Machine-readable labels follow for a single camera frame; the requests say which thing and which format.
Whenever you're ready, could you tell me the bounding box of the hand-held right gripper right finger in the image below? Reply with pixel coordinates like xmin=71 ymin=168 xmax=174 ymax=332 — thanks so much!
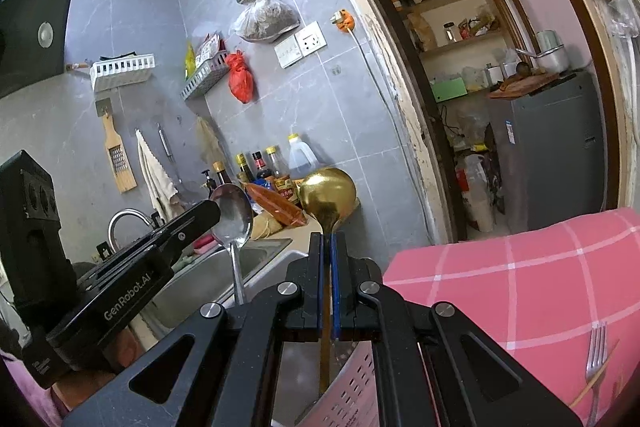
xmin=331 ymin=232 xmax=585 ymax=427

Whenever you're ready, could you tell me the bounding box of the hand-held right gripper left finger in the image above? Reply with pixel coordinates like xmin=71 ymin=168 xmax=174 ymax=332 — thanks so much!
xmin=62 ymin=232 xmax=327 ymax=427

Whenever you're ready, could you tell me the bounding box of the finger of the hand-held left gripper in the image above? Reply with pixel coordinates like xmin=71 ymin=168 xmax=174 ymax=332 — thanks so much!
xmin=110 ymin=201 xmax=221 ymax=265

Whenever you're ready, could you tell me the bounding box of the silver steel spoon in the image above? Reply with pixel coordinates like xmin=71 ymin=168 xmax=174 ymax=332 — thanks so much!
xmin=209 ymin=183 xmax=254 ymax=306

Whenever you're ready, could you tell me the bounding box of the gold spoon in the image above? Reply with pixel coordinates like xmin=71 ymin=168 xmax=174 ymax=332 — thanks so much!
xmin=299 ymin=168 xmax=358 ymax=395

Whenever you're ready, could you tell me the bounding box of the perforated plastic utensil holder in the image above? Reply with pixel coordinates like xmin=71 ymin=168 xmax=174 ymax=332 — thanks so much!
xmin=272 ymin=339 xmax=431 ymax=427

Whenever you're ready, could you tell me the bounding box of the person's left forearm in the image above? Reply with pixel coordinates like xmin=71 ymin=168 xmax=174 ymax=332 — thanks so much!
xmin=0 ymin=347 xmax=121 ymax=427

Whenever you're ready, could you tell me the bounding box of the stainless steel sink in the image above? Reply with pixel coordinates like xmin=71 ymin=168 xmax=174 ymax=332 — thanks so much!
xmin=140 ymin=237 xmax=293 ymax=338

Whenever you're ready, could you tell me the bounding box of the beige hanging towel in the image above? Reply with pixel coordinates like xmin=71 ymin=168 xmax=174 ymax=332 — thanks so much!
xmin=135 ymin=129 xmax=181 ymax=223

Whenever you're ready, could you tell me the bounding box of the chrome faucet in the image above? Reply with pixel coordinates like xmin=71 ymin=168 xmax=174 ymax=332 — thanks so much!
xmin=107 ymin=208 xmax=153 ymax=253

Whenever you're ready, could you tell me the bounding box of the beige bagged food block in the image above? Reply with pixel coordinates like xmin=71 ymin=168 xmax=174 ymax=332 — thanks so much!
xmin=250 ymin=212 xmax=286 ymax=242

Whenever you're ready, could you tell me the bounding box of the tall sauce bottle yellow cap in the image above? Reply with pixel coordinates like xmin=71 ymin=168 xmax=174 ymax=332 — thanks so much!
xmin=235 ymin=153 xmax=255 ymax=184

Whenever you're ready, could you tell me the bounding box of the hanging metal utensil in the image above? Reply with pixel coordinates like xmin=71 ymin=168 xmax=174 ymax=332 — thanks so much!
xmin=157 ymin=123 xmax=183 ymax=188

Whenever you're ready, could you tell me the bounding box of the tan hanging cloth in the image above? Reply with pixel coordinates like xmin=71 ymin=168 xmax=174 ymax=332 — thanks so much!
xmin=195 ymin=116 xmax=228 ymax=168

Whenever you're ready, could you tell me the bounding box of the orange seasoning packet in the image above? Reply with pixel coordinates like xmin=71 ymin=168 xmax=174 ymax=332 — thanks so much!
xmin=245 ymin=183 xmax=307 ymax=227

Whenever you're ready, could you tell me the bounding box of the sauce bottle red black cap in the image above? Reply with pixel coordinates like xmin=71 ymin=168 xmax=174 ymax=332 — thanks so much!
xmin=251 ymin=151 xmax=273 ymax=182

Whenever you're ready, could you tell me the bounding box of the wooden grater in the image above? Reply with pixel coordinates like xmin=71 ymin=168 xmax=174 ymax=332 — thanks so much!
xmin=95 ymin=99 xmax=138 ymax=194

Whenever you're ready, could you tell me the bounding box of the clear bottle yellow cap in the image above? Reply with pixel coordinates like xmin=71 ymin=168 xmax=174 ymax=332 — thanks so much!
xmin=265 ymin=146 xmax=292 ymax=190

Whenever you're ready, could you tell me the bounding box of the large plastic oil jug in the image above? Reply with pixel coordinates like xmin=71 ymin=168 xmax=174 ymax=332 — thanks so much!
xmin=286 ymin=133 xmax=321 ymax=182

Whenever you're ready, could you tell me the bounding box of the red plastic bag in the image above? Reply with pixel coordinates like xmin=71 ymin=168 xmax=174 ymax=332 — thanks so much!
xmin=226 ymin=51 xmax=255 ymax=104

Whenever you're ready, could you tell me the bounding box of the pink checkered tablecloth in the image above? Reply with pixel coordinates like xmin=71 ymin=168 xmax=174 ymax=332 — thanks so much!
xmin=382 ymin=207 xmax=640 ymax=427

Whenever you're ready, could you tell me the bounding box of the clear bag of dried goods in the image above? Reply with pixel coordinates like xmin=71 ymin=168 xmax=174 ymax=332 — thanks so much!
xmin=232 ymin=0 xmax=301 ymax=44

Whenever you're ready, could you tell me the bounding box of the green box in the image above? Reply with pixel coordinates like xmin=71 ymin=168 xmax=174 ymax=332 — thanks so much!
xmin=431 ymin=77 xmax=468 ymax=104

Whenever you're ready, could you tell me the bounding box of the grey washing machine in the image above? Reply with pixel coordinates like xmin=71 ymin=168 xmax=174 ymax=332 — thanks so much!
xmin=487 ymin=72 xmax=608 ymax=232

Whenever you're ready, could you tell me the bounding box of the steel fork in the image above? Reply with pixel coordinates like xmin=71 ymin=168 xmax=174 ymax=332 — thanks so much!
xmin=585 ymin=322 xmax=610 ymax=427

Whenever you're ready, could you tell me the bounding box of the wooden chopstick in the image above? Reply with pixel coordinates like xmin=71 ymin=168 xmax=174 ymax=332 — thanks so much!
xmin=569 ymin=374 xmax=608 ymax=410

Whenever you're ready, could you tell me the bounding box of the wooden cutting board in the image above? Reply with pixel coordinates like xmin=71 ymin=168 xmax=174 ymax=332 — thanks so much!
xmin=487 ymin=72 xmax=561 ymax=100

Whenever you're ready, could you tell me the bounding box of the red snack bag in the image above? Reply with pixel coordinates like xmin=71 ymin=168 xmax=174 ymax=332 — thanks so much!
xmin=459 ymin=18 xmax=501 ymax=40

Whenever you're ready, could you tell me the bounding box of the metal pot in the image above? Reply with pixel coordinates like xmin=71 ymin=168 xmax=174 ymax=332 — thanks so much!
xmin=515 ymin=31 xmax=571 ymax=75

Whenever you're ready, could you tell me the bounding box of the grey wall basket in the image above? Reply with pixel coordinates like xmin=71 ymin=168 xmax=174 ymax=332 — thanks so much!
xmin=180 ymin=52 xmax=231 ymax=102

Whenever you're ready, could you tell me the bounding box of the white wall basket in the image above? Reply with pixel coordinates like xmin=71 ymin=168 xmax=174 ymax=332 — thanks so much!
xmin=90 ymin=53 xmax=156 ymax=92

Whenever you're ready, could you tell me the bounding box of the wooden door frame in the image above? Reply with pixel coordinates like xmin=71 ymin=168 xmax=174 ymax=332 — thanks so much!
xmin=300 ymin=0 xmax=636 ymax=243

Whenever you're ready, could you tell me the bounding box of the white wall switch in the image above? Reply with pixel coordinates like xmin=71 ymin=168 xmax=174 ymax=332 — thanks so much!
xmin=274 ymin=36 xmax=303 ymax=69

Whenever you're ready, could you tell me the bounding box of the white wall outlet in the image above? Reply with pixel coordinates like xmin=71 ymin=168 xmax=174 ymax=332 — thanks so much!
xmin=295 ymin=21 xmax=327 ymax=56

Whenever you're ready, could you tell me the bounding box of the wooden wall shelf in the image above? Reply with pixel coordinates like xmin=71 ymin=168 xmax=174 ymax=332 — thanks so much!
xmin=372 ymin=0 xmax=531 ymax=102

